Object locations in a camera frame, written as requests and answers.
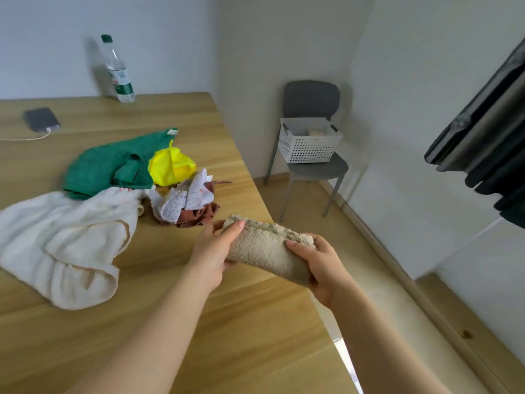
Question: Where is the person's right hand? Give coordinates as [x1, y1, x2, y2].
[285, 233, 356, 309]

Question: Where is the person's left hand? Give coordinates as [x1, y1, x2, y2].
[188, 219, 247, 293]

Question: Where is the tan brown towel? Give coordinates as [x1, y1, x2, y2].
[221, 214, 319, 288]

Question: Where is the lilac dotted white cloth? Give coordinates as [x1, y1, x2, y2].
[148, 167, 215, 225]

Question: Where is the yellow cloth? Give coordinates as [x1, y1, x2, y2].
[147, 139, 197, 188]

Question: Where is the white plastic basket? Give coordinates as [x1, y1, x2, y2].
[278, 117, 345, 165]

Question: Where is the green cloth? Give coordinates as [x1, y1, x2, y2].
[62, 128, 179, 201]

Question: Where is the small white towel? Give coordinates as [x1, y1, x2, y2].
[0, 186, 147, 311]

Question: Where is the person's right forearm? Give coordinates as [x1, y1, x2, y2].
[330, 282, 452, 394]

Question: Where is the person's left forearm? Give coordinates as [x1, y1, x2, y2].
[65, 274, 214, 394]

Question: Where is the wooden table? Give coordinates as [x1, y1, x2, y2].
[0, 92, 358, 394]

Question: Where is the grey chair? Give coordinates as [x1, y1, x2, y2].
[264, 79, 349, 223]

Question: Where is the clear green-label water bottle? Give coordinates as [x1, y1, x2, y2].
[101, 34, 136, 104]

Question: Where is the dark grey curtain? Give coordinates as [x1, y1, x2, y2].
[423, 36, 525, 230]

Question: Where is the grey smartphone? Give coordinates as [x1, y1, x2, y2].
[22, 107, 61, 134]

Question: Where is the white charging cable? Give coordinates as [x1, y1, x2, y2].
[0, 129, 52, 142]

